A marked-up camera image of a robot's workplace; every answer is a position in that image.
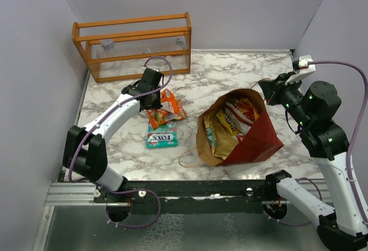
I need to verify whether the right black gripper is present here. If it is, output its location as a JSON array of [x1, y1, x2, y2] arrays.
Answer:
[[259, 70, 312, 128]]

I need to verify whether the orange silver snack packet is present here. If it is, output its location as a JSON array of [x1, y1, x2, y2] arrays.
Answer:
[[147, 109, 187, 129]]

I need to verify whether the teal Fox's candy bag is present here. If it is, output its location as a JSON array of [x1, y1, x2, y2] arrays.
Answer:
[[146, 121, 179, 149]]

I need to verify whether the red brown paper bag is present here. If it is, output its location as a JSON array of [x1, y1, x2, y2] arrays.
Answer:
[[193, 87, 283, 167]]

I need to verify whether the gold teal chips bag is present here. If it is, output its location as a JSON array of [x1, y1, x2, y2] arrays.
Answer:
[[204, 112, 239, 160]]

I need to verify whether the orange white snack packet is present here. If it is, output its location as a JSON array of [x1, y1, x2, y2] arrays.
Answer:
[[160, 88, 187, 120]]

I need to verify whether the red white chips bag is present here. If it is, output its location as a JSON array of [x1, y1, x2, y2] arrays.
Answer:
[[224, 98, 259, 134]]

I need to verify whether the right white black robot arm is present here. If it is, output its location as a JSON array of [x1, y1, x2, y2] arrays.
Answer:
[[259, 72, 367, 250]]

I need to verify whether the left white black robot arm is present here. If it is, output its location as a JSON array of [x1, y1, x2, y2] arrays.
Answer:
[[63, 68, 164, 202]]

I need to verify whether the yellow M&M's candy bag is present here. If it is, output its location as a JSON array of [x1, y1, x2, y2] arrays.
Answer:
[[216, 110, 240, 135]]

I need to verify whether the orange wooden rack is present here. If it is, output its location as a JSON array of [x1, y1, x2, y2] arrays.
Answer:
[[71, 12, 192, 83]]

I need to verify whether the small patterned cup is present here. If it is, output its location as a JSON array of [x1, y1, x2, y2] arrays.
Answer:
[[100, 39, 114, 51]]

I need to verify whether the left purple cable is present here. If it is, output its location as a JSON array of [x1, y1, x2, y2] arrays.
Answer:
[[68, 56, 173, 229]]

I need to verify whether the purple cable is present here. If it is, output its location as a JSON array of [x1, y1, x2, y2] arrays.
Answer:
[[263, 60, 368, 227], [68, 56, 173, 229]]

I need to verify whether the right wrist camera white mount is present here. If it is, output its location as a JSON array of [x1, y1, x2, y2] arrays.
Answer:
[[285, 55, 316, 85]]

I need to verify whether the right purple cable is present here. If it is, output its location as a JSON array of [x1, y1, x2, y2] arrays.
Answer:
[[263, 60, 368, 227]]

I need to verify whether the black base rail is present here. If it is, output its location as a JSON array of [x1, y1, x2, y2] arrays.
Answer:
[[94, 180, 279, 215]]

